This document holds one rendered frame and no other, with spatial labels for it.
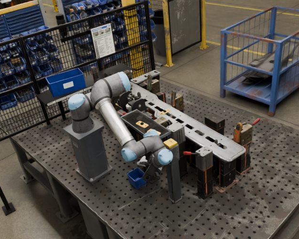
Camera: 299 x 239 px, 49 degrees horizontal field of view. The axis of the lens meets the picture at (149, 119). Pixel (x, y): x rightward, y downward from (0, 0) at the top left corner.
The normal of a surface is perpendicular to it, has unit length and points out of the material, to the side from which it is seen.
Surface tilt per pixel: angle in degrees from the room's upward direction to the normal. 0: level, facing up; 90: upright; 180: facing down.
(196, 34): 92
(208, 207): 0
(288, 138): 0
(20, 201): 0
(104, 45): 90
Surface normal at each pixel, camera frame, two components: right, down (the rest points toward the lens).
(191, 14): 0.64, 0.37
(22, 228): -0.11, -0.83
